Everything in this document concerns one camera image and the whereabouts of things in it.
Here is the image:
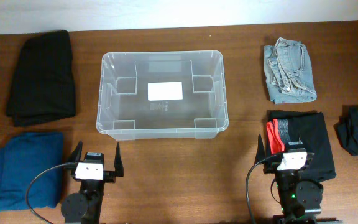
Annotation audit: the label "white label in container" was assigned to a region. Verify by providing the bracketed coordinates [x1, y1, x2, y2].
[147, 82, 183, 101]

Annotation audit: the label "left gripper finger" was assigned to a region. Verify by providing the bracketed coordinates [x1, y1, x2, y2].
[67, 141, 83, 162]
[114, 143, 124, 172]

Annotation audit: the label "light blue folded jeans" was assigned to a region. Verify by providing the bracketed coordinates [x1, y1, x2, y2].
[263, 37, 317, 104]

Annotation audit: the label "black garment with red waistband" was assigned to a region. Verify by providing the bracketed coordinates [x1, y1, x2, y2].
[268, 110, 336, 182]

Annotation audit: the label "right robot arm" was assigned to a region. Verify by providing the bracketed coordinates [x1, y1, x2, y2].
[246, 136, 343, 224]

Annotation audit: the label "blue folded garment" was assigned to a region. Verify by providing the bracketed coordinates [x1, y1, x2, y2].
[0, 132, 64, 211]

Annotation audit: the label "clear plastic storage container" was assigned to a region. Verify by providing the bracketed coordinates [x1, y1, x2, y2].
[96, 50, 229, 141]

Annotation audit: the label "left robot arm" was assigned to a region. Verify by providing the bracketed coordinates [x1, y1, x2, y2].
[61, 142, 124, 224]

